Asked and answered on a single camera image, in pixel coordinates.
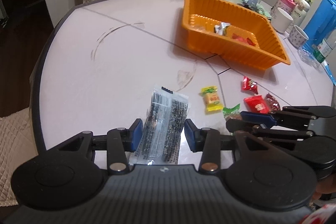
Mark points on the orange plastic tray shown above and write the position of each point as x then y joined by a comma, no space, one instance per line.
231,50

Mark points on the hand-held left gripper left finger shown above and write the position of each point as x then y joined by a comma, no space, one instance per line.
137,133

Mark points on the blue tube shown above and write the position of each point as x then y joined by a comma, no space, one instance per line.
330,73

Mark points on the silver foil packet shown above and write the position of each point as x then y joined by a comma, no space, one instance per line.
222,28

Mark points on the red foil candy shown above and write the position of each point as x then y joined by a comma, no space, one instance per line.
251,41
249,84
238,37

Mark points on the clear water bottle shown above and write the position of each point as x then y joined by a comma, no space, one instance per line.
326,50

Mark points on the white thermos bottle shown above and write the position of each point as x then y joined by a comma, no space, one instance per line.
300,10

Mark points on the pink lidded bottle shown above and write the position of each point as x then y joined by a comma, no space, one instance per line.
284,2

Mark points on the white cup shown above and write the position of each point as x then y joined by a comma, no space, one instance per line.
281,20

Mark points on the yellow candy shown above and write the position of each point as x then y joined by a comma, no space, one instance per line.
210,100

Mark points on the black sesame bar packet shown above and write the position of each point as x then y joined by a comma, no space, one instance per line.
162,121

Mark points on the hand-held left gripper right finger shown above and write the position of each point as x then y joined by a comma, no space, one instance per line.
189,134

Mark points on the green candy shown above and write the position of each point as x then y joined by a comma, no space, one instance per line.
231,111

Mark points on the patterned mug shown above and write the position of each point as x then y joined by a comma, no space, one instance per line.
298,37

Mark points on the red packet white print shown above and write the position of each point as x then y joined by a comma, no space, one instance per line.
257,104

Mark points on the green cloth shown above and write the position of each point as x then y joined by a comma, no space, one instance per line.
265,12

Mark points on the blue thermos jug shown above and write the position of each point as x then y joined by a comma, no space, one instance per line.
321,19

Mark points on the quilted beige chair cushion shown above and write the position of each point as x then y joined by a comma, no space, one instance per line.
13,155

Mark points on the dark red candy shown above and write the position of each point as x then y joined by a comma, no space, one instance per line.
273,102

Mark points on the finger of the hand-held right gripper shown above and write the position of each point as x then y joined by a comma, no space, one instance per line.
244,125
256,117

